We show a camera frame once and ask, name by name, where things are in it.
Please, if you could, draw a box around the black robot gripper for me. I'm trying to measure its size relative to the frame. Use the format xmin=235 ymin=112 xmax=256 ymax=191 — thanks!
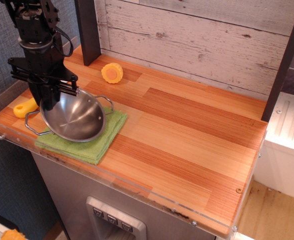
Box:
xmin=7 ymin=42 xmax=80 ymax=110

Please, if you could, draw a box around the stainless steel two-handled bowl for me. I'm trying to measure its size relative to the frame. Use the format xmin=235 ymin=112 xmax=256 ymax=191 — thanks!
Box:
xmin=25 ymin=89 xmax=115 ymax=143

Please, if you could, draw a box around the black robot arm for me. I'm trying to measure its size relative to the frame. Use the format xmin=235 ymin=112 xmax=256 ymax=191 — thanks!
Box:
xmin=2 ymin=0 xmax=79 ymax=111

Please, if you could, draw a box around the green folded cloth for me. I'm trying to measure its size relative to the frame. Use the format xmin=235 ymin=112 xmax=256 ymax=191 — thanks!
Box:
xmin=34 ymin=110 xmax=127 ymax=165

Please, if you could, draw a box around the clear acrylic edge guard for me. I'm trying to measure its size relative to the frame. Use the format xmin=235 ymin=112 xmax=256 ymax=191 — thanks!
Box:
xmin=0 ymin=113 xmax=267 ymax=240

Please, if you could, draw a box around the yellow toy corn piece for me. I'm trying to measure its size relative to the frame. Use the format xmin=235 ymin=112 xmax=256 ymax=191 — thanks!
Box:
xmin=101 ymin=62 xmax=124 ymax=84

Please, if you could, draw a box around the grey toy fridge cabinet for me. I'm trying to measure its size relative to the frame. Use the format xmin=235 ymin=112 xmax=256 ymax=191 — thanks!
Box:
xmin=32 ymin=153 xmax=216 ymax=240

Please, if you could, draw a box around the yellow object bottom left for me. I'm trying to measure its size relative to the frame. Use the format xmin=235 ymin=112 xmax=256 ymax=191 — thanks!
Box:
xmin=0 ymin=229 xmax=27 ymax=240

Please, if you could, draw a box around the white toy sink unit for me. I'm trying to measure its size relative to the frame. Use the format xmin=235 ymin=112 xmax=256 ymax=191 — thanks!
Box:
xmin=252 ymin=37 xmax=294 ymax=203

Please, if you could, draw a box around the yellow-handled toy knife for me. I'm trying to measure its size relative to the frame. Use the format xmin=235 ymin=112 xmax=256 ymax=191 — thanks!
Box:
xmin=13 ymin=97 xmax=39 ymax=118

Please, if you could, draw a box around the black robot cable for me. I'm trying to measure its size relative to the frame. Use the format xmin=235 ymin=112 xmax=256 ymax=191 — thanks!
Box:
xmin=53 ymin=26 xmax=74 ymax=58

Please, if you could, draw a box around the dark left vertical post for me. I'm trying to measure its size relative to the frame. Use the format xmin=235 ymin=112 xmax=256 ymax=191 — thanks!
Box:
xmin=74 ymin=0 xmax=101 ymax=66

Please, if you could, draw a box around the dark vertical post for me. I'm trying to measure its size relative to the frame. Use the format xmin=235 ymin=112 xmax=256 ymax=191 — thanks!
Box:
xmin=261 ymin=26 xmax=294 ymax=122
xmin=74 ymin=0 xmax=101 ymax=66

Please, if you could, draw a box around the dark right vertical post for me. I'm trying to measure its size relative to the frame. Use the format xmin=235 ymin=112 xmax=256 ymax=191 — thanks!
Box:
xmin=261 ymin=26 xmax=294 ymax=122

